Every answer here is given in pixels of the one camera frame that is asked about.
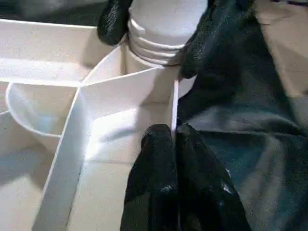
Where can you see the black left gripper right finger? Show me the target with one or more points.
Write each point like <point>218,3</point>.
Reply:
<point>207,187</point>

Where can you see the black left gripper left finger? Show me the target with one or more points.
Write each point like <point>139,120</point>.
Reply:
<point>154,183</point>

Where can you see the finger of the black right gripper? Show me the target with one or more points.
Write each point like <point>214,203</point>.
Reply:
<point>216,33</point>
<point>114,21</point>

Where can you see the white plastic table leg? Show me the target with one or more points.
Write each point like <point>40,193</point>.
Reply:
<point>166,24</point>

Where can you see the black plastic mat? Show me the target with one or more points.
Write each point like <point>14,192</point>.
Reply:
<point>250,120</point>

